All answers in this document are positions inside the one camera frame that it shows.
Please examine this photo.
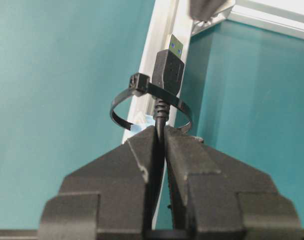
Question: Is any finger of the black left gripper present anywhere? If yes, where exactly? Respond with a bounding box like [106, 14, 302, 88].
[189, 0, 227, 21]

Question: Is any black USB cable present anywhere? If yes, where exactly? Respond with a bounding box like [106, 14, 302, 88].
[144, 34, 186, 240]

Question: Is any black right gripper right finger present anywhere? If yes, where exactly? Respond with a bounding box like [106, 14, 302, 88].
[164, 126, 302, 240]

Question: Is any black zip tie loop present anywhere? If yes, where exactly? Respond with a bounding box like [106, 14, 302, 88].
[109, 72, 193, 133]

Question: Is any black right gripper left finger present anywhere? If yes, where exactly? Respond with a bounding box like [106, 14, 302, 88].
[37, 126, 156, 240]

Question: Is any aluminium extrusion rectangular frame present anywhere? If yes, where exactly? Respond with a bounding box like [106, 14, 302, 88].
[121, 0, 304, 223]

